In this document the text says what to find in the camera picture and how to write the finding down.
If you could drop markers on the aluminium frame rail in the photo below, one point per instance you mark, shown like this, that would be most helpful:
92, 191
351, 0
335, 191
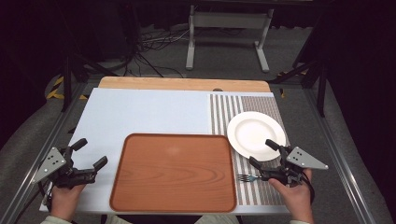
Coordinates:
339, 149
37, 155

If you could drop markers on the grey striped placemat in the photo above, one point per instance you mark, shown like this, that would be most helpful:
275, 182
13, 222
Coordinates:
227, 109

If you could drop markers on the yellow black floor tape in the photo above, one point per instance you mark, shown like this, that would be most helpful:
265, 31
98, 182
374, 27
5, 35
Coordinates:
53, 92

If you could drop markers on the brown wood-grain tray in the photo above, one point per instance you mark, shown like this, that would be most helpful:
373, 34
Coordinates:
172, 174

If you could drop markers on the person's left hand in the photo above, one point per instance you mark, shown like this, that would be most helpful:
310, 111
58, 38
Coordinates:
64, 200

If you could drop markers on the grey metal stand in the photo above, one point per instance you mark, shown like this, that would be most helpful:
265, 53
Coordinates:
229, 20

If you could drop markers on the silver fork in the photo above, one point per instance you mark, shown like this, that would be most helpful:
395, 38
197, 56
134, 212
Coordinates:
246, 178

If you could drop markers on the white round plate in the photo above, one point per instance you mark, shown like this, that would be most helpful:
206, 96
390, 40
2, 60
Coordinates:
249, 132

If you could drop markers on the person's right hand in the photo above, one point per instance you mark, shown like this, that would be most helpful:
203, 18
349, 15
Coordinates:
294, 196

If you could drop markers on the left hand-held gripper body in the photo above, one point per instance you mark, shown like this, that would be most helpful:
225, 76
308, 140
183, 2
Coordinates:
49, 163

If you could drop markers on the black tripod stand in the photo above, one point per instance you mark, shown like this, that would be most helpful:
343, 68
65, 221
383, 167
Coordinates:
67, 81
322, 90

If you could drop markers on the pale white table sheet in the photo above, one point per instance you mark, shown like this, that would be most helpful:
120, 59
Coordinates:
140, 109

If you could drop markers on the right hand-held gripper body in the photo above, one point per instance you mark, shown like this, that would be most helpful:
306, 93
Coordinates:
306, 159

